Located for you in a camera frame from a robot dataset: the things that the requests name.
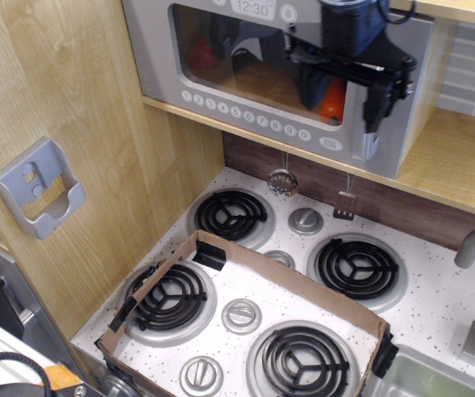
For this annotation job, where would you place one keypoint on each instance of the middle small silver knob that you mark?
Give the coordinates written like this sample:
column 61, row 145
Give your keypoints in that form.
column 281, row 257

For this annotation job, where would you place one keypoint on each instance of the hanging metal slotted spatula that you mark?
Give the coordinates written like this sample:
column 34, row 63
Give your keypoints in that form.
column 346, row 201

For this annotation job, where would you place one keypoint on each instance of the metal sink basin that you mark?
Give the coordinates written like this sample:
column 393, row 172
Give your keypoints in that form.
column 412, row 373

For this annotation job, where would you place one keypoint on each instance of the centre silver stove knob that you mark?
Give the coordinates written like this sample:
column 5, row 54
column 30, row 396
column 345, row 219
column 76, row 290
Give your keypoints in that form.
column 241, row 316

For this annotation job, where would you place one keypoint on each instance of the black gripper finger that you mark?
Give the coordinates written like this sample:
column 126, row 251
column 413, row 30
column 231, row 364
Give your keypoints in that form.
column 312, row 85
column 381, row 97

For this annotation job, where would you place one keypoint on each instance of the back silver stove knob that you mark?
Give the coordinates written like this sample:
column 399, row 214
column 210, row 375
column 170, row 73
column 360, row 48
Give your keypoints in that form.
column 306, row 221

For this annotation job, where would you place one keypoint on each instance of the wooden shelf unit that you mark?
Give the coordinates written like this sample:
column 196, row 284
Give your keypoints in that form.
column 439, row 161

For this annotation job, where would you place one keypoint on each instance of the oven front silver knob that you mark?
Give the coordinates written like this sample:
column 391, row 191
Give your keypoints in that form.
column 116, row 387

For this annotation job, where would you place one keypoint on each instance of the brown cardboard border frame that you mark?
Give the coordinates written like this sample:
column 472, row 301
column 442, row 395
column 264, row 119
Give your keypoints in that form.
column 282, row 295

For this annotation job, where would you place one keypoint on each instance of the grey wall phone holder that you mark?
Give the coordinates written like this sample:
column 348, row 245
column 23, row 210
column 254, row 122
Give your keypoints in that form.
column 27, row 177

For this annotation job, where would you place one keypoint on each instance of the red toy strawberry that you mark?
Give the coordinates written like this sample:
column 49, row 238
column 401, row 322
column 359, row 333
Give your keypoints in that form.
column 202, row 56

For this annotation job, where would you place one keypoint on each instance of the hanging metal strainer spoon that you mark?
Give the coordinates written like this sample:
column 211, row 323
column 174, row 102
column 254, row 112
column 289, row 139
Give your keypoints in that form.
column 281, row 181

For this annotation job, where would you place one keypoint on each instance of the front left black burner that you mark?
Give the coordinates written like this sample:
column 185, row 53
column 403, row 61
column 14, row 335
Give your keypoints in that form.
column 177, row 309

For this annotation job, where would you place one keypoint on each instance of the front silver stove knob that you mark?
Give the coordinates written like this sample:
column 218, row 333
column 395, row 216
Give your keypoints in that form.
column 201, row 376

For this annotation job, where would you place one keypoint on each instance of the back right black burner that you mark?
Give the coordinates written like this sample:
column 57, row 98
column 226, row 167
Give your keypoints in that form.
column 361, row 267

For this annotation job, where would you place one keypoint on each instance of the orange toy carrot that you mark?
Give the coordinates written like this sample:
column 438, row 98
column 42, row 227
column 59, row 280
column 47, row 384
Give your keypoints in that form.
column 332, row 106

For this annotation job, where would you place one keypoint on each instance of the front right black burner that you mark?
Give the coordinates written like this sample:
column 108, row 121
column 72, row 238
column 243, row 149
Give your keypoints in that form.
column 301, row 358

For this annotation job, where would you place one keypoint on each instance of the back left black burner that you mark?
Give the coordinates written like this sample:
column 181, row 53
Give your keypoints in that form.
column 237, row 215

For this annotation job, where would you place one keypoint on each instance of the black burner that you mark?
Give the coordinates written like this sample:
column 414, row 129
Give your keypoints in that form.
column 361, row 267
column 237, row 215
column 301, row 358
column 177, row 309

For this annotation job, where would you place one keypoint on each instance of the silver toy microwave door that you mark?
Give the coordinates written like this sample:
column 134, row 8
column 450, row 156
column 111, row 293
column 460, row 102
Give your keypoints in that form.
column 254, row 88

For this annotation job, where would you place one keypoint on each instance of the silver stove knob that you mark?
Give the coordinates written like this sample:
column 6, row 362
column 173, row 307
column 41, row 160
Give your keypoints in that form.
column 306, row 221
column 201, row 376
column 241, row 316

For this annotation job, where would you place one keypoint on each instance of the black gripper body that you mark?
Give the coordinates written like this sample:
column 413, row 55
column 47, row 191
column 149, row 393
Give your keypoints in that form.
column 350, row 42

